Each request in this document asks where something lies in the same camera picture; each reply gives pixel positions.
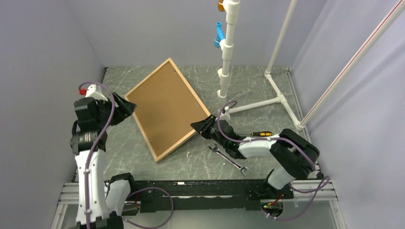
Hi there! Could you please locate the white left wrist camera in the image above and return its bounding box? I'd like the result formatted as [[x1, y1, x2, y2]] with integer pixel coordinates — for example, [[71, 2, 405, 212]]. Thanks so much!
[[79, 84, 107, 101]]

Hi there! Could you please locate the orange pipe fitting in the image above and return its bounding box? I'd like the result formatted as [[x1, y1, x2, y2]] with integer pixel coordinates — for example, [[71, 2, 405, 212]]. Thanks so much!
[[217, 0, 225, 12]]

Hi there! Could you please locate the black yellow screwdriver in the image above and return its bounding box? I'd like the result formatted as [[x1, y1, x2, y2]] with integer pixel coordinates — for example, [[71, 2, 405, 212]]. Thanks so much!
[[250, 131, 273, 137]]

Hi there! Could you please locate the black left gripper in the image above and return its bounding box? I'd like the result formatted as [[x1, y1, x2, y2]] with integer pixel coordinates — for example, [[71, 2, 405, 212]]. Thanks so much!
[[96, 91, 136, 127]]

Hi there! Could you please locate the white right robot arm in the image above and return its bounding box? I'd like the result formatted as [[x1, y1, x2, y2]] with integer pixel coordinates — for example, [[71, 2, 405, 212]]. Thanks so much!
[[190, 115, 320, 198]]

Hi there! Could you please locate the blue pipe fitting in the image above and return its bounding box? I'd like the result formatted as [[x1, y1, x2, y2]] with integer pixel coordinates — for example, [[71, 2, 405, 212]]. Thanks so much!
[[214, 22, 225, 48]]

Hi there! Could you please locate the silver open-end wrench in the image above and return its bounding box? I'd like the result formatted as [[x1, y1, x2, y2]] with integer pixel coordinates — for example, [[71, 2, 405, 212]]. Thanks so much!
[[208, 144, 250, 176]]

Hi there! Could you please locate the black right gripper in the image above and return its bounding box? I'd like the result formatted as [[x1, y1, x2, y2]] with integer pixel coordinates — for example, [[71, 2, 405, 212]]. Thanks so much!
[[192, 114, 228, 149]]

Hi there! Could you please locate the white PVC pipe stand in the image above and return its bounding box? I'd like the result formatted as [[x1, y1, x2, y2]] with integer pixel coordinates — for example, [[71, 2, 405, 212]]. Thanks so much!
[[228, 0, 397, 131]]

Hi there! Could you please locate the wooden picture frame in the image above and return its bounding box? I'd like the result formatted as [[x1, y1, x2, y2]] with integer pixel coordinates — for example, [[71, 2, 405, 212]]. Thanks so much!
[[125, 58, 210, 162]]

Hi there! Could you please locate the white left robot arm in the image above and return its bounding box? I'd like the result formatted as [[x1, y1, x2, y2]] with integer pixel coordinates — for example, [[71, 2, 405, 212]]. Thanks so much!
[[70, 93, 138, 229]]

